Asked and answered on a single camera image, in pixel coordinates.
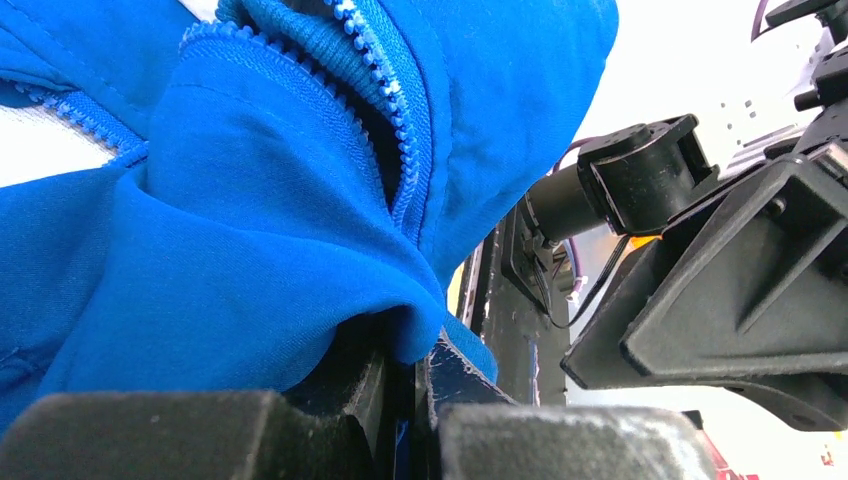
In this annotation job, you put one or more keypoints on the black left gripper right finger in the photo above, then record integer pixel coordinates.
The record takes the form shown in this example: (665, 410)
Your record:
(465, 427)

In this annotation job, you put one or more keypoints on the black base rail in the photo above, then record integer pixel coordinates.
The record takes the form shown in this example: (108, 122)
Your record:
(526, 346)

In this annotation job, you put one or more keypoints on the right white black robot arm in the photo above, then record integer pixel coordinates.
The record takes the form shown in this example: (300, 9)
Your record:
(638, 181)

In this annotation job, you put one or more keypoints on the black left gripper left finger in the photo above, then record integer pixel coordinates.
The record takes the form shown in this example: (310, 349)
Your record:
(327, 427)

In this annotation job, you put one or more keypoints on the blue white red jacket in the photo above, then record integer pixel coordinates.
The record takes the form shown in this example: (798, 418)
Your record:
(282, 169)

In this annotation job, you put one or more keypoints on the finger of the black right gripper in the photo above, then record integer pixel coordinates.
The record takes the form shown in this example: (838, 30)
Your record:
(747, 291)

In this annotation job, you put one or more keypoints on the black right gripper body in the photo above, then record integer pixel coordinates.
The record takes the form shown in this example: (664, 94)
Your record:
(794, 68)

